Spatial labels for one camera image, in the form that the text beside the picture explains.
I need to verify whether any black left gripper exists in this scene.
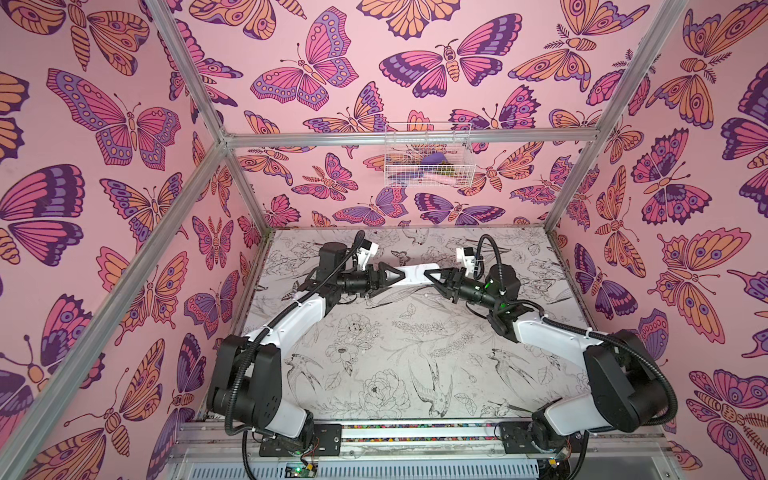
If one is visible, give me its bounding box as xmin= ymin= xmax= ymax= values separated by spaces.
xmin=333 ymin=265 xmax=403 ymax=298

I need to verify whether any long white remote control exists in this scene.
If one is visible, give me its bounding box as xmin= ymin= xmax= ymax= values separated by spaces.
xmin=394 ymin=263 xmax=440 ymax=286

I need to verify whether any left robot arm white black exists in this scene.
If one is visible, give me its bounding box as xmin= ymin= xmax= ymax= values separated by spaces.
xmin=206 ymin=235 xmax=407 ymax=439

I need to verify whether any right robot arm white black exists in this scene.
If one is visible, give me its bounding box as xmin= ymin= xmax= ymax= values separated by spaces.
xmin=424 ymin=268 xmax=679 ymax=437

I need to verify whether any purple item in basket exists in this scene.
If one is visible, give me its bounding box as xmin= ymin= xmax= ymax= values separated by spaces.
xmin=419 ymin=152 xmax=451 ymax=169

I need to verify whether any green circuit board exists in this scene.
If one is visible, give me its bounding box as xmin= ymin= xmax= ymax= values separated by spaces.
xmin=284 ymin=463 xmax=318 ymax=479

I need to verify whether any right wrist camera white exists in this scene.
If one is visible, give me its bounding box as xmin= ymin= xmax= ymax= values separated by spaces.
xmin=456 ymin=247 xmax=476 ymax=276

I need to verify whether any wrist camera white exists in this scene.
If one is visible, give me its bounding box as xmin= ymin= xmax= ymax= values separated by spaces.
xmin=456 ymin=247 xmax=476 ymax=276
xmin=354 ymin=240 xmax=379 ymax=270

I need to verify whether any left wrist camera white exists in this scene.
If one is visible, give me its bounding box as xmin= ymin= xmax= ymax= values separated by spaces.
xmin=354 ymin=240 xmax=379 ymax=270

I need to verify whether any white wire basket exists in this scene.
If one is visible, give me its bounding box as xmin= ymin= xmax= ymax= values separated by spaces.
xmin=381 ymin=127 xmax=476 ymax=189

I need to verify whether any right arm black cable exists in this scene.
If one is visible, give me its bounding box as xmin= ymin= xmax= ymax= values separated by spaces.
xmin=476 ymin=233 xmax=679 ymax=427

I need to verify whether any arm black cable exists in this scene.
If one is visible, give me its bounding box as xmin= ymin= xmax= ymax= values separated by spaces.
xmin=223 ymin=229 xmax=367 ymax=480
xmin=476 ymin=233 xmax=679 ymax=427

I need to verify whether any aluminium cage frame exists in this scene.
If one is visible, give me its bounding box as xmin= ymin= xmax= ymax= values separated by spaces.
xmin=0 ymin=0 xmax=688 ymax=480

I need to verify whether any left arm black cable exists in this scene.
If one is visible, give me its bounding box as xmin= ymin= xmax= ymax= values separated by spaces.
xmin=223 ymin=229 xmax=367 ymax=480

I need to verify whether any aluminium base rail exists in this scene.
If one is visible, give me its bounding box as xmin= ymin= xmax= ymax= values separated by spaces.
xmin=164 ymin=418 xmax=686 ymax=479

